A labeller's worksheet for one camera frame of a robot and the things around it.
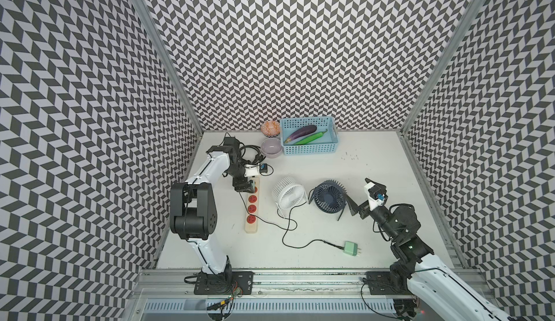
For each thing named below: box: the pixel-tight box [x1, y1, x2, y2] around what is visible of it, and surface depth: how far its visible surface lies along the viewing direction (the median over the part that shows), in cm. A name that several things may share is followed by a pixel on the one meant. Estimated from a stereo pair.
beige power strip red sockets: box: [244, 177, 261, 234], surface depth 89 cm
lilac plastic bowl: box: [260, 137, 283, 159], surface depth 108 cm
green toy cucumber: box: [294, 128, 329, 146], surface depth 114 cm
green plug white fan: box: [343, 240, 362, 257], surface depth 81 cm
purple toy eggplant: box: [284, 125, 318, 144], surface depth 114 cm
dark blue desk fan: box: [308, 179, 348, 222], surface depth 87 cm
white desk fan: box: [271, 175, 309, 219], surface depth 86 cm
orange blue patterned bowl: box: [260, 120, 281, 139], surface depth 122 cm
